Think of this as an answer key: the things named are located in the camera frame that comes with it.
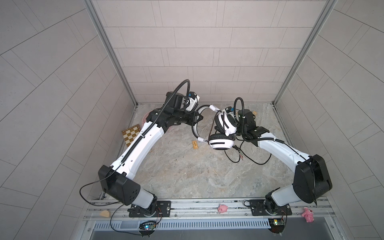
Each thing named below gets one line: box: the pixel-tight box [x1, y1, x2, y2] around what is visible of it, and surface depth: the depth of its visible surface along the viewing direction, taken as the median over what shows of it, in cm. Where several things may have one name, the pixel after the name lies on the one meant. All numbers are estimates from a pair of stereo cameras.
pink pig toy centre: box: [217, 203, 228, 213], surface depth 72 cm
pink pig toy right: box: [301, 206, 315, 223], surface depth 69 cm
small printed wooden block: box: [192, 140, 199, 150], surface depth 94 cm
